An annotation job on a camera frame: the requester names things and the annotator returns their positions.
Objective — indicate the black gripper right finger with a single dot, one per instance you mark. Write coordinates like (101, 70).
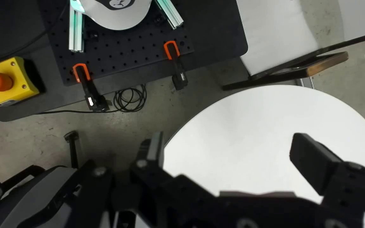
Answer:
(313, 163)

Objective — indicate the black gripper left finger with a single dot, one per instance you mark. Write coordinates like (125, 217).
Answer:
(154, 148)

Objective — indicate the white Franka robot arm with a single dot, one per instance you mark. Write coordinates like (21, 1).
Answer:
(114, 17)

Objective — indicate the orange and black clamp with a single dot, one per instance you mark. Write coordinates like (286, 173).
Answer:
(90, 91)
(177, 70)

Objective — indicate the brown wooden bar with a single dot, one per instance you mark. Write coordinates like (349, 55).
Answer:
(325, 64)

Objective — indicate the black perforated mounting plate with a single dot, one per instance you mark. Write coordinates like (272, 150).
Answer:
(119, 51)

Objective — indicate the grey and black office chair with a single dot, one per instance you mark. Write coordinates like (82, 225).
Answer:
(43, 194)

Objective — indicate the black robot cart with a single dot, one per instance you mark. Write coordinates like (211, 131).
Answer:
(218, 39)

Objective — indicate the white board panel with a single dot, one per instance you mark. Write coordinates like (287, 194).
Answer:
(275, 34)

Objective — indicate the yellow emergency stop box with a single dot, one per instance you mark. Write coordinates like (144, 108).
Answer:
(17, 84)

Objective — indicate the black metal stand frame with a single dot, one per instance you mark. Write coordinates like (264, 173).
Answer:
(275, 78)

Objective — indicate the aluminium extrusion rail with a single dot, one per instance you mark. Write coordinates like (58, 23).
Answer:
(76, 30)
(169, 13)

